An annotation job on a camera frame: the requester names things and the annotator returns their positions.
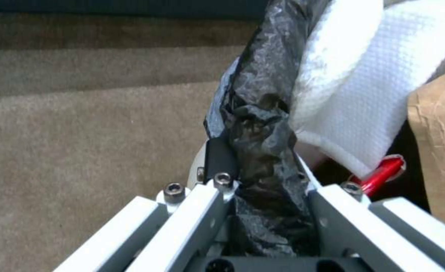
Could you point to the dark furniture base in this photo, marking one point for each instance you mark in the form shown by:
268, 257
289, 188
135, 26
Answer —
112, 7

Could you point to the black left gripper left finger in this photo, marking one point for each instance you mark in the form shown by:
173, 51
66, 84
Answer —
203, 215

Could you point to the black plastic bin bag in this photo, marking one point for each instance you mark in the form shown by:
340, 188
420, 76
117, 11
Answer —
262, 147

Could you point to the white embossed paper towel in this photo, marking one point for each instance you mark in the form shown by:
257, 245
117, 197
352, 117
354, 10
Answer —
362, 85

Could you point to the red plastic wrapper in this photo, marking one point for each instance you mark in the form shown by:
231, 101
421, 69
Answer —
383, 172

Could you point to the crumpled brown paper bag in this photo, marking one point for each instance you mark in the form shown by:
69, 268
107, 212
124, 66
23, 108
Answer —
443, 141

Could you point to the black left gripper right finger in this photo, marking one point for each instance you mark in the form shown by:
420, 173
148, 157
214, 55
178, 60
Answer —
343, 221

